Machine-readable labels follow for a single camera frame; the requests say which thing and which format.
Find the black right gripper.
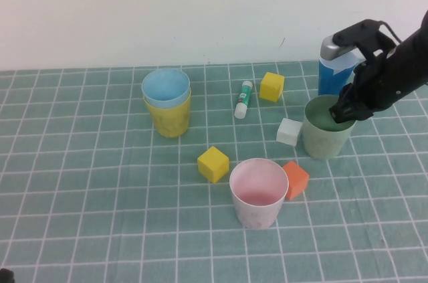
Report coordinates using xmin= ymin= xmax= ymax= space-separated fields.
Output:
xmin=329 ymin=47 xmax=412 ymax=124

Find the green plastic cup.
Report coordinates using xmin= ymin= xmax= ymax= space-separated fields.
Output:
xmin=302 ymin=94 xmax=357 ymax=159

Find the white foam cube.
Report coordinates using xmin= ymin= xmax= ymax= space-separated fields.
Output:
xmin=276 ymin=117 xmax=304 ymax=146

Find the pink plastic cup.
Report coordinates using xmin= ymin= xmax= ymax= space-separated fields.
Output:
xmin=229 ymin=157 xmax=290 ymax=230

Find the light blue plastic cup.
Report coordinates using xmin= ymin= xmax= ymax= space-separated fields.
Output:
xmin=140 ymin=68 xmax=191 ymax=110

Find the blue paper cone cup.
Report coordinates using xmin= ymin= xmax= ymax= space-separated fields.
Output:
xmin=317 ymin=52 xmax=364 ymax=96

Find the green grid tablecloth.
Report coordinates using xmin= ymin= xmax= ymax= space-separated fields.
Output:
xmin=0 ymin=56 xmax=428 ymax=283

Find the orange foam cube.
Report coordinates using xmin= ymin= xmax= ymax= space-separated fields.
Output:
xmin=282 ymin=160 xmax=310 ymax=201

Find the yellow foam cube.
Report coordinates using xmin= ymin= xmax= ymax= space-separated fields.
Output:
xmin=259 ymin=72 xmax=286 ymax=102
xmin=197 ymin=145 xmax=230 ymax=183

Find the white green glue stick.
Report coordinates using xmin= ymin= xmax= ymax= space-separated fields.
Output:
xmin=233 ymin=80 xmax=254 ymax=120

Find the yellow plastic cup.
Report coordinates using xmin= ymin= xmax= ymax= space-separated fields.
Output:
xmin=143 ymin=90 xmax=193 ymax=138

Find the thin black cable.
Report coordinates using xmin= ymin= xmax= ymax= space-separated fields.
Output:
xmin=377 ymin=20 xmax=403 ymax=45

